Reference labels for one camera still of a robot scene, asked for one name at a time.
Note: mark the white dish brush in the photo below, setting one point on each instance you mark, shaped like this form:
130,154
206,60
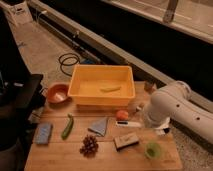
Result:
128,124

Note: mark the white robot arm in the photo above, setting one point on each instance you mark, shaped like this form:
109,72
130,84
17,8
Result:
172,102

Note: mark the green plastic cup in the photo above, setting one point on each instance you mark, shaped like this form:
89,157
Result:
153,150

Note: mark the yellow banana in tub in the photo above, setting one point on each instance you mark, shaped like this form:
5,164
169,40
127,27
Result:
110,89

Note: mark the yellow plastic tub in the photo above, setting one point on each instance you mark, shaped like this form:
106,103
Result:
86,81

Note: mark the orange peach fruit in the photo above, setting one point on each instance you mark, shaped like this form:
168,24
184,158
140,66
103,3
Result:
122,115

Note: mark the blue triangular cloth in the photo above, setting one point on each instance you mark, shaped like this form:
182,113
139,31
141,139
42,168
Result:
99,127

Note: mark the red bowl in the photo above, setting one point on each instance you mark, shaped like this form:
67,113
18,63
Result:
57,93

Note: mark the green cucumber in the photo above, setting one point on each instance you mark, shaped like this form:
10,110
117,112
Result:
65,133

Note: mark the brown rectangular block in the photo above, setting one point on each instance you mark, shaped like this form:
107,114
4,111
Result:
126,140

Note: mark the bunch of dark grapes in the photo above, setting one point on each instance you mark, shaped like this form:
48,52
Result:
90,146

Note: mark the blue sponge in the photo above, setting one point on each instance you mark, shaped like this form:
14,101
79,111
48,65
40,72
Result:
43,133

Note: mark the white box on floor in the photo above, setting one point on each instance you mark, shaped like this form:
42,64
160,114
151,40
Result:
19,14

